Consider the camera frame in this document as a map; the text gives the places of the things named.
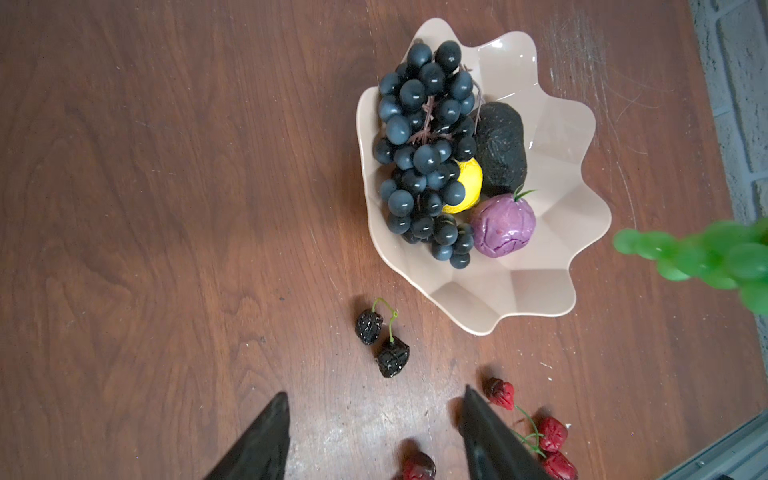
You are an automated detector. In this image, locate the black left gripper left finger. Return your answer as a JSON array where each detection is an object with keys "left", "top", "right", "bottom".
[{"left": 205, "top": 392, "right": 290, "bottom": 480}]

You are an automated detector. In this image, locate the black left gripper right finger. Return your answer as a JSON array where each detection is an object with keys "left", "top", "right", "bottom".
[{"left": 458, "top": 385, "right": 549, "bottom": 480}]

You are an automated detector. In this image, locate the purple fake fig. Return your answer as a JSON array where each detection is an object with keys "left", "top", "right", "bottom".
[{"left": 469, "top": 188, "right": 537, "bottom": 258}]

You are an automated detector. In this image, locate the yellow fake lemon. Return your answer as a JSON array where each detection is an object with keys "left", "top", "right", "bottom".
[{"left": 440, "top": 158, "right": 483, "bottom": 214}]

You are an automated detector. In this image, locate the black fake avocado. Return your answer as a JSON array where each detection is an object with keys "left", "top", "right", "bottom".
[{"left": 475, "top": 102, "right": 528, "bottom": 197}]

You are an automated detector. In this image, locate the green grape bunch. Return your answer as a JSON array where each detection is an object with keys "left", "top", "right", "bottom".
[{"left": 613, "top": 217, "right": 767, "bottom": 316}]

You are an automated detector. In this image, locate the dark purple grape bunch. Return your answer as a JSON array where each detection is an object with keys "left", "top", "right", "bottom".
[{"left": 373, "top": 40, "right": 477, "bottom": 269}]

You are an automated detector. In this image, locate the red cherry pair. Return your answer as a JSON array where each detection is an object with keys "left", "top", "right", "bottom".
[
  {"left": 397, "top": 451, "right": 437, "bottom": 480},
  {"left": 483, "top": 377, "right": 579, "bottom": 480}
]

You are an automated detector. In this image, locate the pink scalloped fruit bowl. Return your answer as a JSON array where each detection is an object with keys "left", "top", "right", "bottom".
[{"left": 356, "top": 31, "right": 611, "bottom": 336}]

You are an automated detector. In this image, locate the black cherry pair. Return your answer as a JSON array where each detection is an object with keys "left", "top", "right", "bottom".
[{"left": 355, "top": 297, "right": 410, "bottom": 378}]

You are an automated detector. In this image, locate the aluminium mounting rail frame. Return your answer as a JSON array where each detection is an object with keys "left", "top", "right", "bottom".
[{"left": 661, "top": 410, "right": 768, "bottom": 480}]

